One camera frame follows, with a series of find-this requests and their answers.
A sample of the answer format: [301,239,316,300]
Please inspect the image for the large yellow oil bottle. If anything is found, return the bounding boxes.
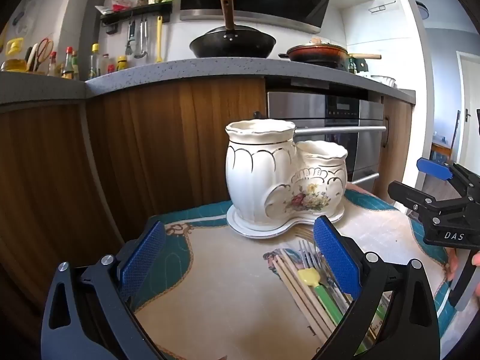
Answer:
[1,38,29,73]

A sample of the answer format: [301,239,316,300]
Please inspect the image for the silver fork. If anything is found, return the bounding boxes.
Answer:
[298,240,351,308]
[307,241,355,302]

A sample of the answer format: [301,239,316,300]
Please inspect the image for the white door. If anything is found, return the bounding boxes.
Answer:
[455,50,480,166]

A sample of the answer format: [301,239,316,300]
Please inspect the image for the clear bottle yellow cap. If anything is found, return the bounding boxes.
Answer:
[88,43,101,80]

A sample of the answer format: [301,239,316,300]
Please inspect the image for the printed quilted mat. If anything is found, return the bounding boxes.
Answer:
[127,189,460,360]

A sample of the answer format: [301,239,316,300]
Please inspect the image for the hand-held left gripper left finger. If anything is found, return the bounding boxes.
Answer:
[40,219,167,360]

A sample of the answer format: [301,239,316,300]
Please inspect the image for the wooden base cabinet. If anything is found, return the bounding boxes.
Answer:
[374,95,414,205]
[0,78,268,308]

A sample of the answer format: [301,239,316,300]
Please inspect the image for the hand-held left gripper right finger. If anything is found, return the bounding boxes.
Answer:
[311,215,440,360]

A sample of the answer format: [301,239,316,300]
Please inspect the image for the stainless steel oven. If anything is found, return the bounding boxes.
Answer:
[255,89,389,193]

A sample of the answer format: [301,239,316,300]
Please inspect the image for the dark soy sauce bottle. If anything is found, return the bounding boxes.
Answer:
[61,47,74,79]

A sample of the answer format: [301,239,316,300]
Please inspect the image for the white ceramic holder tray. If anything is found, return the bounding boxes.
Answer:
[226,199,345,241]

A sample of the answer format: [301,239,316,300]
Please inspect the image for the hanging metal ladle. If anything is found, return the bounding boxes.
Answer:
[134,19,148,59]

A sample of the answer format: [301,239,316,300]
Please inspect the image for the yellow hanging spatula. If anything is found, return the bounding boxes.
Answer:
[155,16,164,63]

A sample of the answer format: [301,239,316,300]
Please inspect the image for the grey kitchen countertop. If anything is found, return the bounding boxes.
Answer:
[0,57,417,106]

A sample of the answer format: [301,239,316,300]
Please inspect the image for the red handled scissors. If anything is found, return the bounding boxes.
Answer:
[35,38,54,64]

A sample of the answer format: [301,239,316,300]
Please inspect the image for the metal wall towel holder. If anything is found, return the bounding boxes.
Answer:
[368,1,397,14]

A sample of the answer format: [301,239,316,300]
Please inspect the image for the black wall shelf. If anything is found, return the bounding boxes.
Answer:
[99,2,174,34]

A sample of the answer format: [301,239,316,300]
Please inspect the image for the red frying pan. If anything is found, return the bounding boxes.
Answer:
[278,43,382,69]

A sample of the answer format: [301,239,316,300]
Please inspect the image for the black wok with wooden handle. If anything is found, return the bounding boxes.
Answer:
[189,0,277,59]

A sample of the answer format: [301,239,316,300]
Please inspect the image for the person's right hand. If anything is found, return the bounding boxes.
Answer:
[447,252,480,283]

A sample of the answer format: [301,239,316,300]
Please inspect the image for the white floral ceramic utensil holder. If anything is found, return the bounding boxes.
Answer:
[225,119,349,230]

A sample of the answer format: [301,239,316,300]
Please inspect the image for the yellow headed green utensil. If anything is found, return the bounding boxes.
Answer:
[299,269,347,321]

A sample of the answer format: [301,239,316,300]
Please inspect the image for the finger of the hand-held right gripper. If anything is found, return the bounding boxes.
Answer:
[388,181,480,229]
[417,157,480,197]

